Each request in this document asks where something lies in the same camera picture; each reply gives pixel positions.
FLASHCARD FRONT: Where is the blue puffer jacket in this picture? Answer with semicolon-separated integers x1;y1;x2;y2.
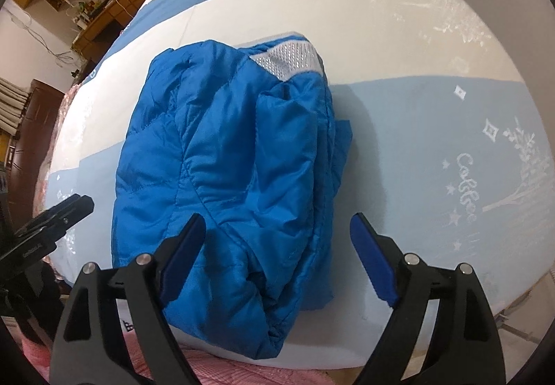
111;35;352;360

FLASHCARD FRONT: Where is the pink checkered clothing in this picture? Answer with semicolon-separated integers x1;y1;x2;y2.
15;328;334;385

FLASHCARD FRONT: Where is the pink floral quilt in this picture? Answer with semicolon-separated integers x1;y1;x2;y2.
36;85;79;212

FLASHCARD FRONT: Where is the dark wooden cabinet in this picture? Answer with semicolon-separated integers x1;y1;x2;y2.
7;80;64;229

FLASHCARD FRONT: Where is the blue white striped blanket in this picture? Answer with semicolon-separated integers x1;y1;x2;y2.
45;0;554;369

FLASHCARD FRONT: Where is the wooden desk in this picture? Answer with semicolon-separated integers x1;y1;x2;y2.
71;0;138;63

